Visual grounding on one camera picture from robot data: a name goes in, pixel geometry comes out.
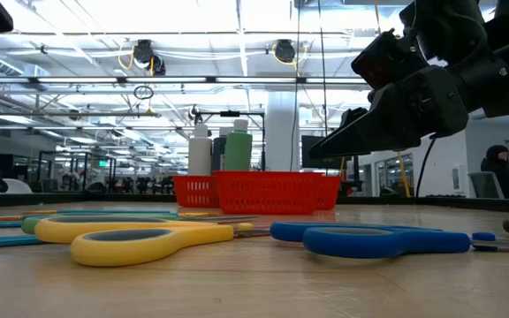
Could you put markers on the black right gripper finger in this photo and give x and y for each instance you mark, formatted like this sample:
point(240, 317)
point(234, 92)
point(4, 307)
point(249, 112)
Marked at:
point(369, 137)
point(355, 117)

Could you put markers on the green paint bottle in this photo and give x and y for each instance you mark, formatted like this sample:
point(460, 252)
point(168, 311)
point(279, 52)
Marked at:
point(238, 152)

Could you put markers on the white paint bottle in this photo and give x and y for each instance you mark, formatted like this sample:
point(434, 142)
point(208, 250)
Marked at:
point(200, 154)

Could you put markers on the black monitor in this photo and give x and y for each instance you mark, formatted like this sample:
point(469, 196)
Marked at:
point(309, 140)

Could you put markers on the red plastic mesh basket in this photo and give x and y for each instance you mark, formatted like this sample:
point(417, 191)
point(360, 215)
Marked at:
point(268, 194)
point(195, 192)
point(330, 192)

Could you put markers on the white square column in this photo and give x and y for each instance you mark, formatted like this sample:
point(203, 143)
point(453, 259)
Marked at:
point(281, 132)

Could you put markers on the person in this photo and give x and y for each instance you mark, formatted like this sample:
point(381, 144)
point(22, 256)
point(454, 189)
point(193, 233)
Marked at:
point(497, 170)

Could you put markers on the grey office chair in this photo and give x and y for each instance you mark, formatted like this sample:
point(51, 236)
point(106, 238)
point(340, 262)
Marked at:
point(480, 187)

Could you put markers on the white rounded object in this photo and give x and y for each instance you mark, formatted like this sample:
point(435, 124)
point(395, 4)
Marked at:
point(5, 187)

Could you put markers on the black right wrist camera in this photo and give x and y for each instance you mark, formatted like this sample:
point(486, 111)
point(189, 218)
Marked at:
point(387, 57)

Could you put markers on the black table edge rail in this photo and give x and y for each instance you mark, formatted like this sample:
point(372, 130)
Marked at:
point(458, 203)

